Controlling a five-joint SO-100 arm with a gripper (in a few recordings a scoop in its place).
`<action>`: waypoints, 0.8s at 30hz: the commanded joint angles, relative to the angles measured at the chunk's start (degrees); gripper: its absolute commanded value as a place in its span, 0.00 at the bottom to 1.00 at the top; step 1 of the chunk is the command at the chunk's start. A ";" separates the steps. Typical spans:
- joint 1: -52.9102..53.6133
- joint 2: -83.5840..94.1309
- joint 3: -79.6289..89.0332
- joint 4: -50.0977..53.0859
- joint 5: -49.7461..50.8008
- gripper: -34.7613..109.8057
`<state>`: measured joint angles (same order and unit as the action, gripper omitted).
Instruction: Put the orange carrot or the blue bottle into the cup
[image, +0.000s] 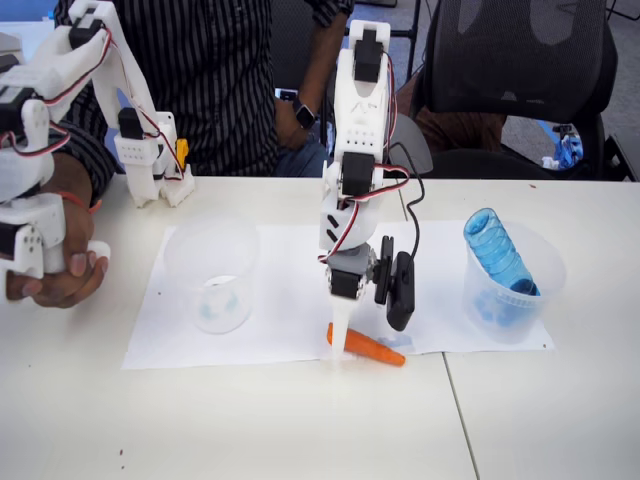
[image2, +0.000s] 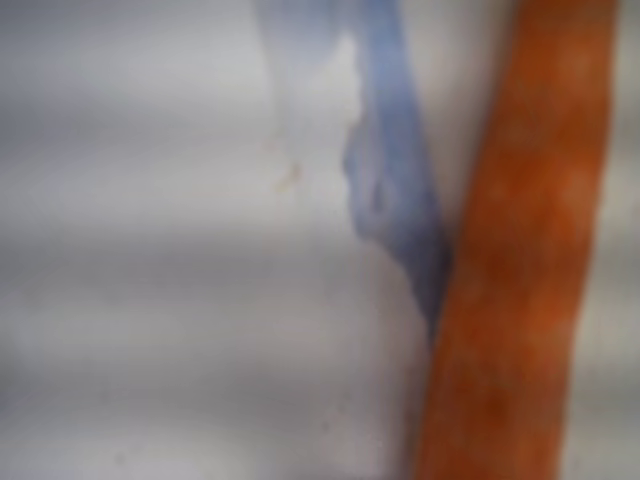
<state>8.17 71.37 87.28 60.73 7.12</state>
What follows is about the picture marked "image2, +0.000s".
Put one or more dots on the small blue scrap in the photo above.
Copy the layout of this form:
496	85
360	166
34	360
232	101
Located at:
395	175

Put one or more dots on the orange carrot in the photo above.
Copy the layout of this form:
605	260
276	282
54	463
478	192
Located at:
520	250

